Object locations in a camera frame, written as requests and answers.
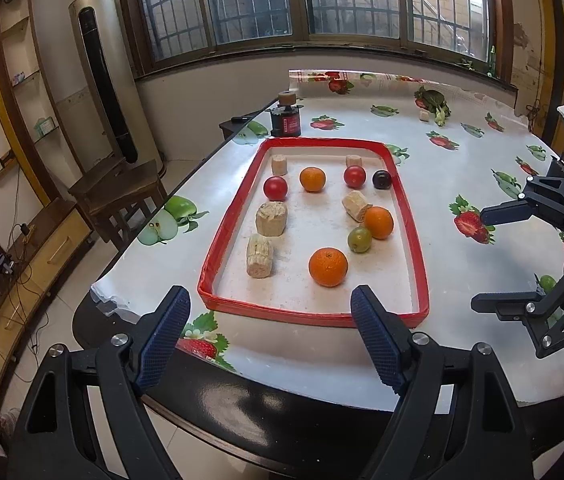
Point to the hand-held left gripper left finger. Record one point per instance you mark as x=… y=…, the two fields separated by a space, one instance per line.
x=164 y=340

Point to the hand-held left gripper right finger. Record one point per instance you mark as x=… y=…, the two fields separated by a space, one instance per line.
x=374 y=340

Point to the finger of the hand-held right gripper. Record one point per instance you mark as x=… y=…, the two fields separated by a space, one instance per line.
x=512 y=306
x=502 y=212

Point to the orange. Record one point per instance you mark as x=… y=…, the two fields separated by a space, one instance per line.
x=312 y=179
x=378 y=222
x=328 y=266

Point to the green grape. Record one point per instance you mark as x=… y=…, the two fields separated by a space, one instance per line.
x=359 y=239

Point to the dark purple plum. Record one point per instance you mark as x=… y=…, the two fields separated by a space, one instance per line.
x=382 y=179

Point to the peeled banana piece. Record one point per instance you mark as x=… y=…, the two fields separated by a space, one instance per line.
x=259 y=256

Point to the red rimmed white tray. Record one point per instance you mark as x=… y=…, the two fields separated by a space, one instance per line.
x=302 y=225

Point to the round beige crumbly piece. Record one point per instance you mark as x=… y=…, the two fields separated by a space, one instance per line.
x=357 y=205

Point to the red tomato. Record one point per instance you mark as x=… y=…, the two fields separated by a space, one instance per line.
x=354 y=176
x=275 y=187

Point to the small beige cylinder piece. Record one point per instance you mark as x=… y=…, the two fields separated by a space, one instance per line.
x=354 y=161
x=278 y=164

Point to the beige block piece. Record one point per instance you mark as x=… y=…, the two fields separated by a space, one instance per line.
x=271 y=217

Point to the small beige cube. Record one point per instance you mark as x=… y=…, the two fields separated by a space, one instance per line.
x=424 y=116

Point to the leafy green vegetable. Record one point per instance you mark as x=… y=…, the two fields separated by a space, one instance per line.
x=432 y=97

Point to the wooden television cabinet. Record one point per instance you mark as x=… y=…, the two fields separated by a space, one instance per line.
x=52 y=245

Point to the green bottle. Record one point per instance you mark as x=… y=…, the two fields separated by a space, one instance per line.
x=492 y=60

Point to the wooden stool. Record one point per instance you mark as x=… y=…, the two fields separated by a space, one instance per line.
x=112 y=185

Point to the red black motor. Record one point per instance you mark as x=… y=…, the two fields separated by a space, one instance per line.
x=286 y=122

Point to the green white box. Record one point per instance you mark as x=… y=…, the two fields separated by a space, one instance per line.
x=45 y=126

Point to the tower air conditioner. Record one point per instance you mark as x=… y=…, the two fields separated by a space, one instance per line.
x=107 y=85

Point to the barred window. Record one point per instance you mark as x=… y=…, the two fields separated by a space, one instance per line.
x=297 y=0

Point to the wooden wall shelf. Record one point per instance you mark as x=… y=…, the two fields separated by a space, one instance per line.
x=22 y=125

